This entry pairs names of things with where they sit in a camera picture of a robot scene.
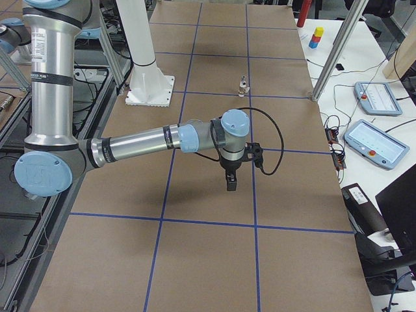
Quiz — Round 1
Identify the aluminium frame post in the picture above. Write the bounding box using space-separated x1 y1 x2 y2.
311 0 369 102

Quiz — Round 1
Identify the blue wooden block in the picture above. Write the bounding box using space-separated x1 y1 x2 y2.
308 40 319 49

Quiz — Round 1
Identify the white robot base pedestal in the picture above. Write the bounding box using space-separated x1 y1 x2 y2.
116 0 175 107

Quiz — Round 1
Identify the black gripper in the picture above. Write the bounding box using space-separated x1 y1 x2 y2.
220 142 263 191

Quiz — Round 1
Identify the aluminium frame rack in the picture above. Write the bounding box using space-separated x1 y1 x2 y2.
1 23 130 311

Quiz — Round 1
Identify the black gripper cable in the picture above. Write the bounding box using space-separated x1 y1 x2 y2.
194 107 285 177

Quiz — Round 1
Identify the black desk device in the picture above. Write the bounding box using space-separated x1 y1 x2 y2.
340 182 416 296

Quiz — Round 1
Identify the orange circuit board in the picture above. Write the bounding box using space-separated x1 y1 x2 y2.
324 127 346 171

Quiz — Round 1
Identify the far teach pendant tablet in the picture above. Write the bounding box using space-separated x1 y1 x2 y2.
354 82 402 116

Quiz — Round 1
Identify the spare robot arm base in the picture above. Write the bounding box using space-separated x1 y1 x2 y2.
1 18 31 65

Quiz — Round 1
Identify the small black box device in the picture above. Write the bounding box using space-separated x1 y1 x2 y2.
335 63 345 71

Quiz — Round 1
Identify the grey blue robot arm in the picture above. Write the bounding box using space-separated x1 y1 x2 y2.
14 1 263 197

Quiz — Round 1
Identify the teach pendant tablet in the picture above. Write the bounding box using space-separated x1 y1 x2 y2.
354 82 402 116
344 119 410 170

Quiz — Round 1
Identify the white brass PPR valve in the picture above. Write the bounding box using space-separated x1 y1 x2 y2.
238 81 250 98

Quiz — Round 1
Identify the near teach pendant tablet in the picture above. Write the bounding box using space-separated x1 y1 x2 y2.
344 119 410 170

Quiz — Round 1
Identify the yellow wooden block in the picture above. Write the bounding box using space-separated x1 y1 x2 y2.
314 27 324 38

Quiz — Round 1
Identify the red wooden block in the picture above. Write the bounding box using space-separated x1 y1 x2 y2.
311 34 321 43

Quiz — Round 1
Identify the red cylinder bottle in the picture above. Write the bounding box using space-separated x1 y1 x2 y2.
296 0 313 28

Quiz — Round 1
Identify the black monitor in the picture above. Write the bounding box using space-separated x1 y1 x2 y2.
376 165 415 253

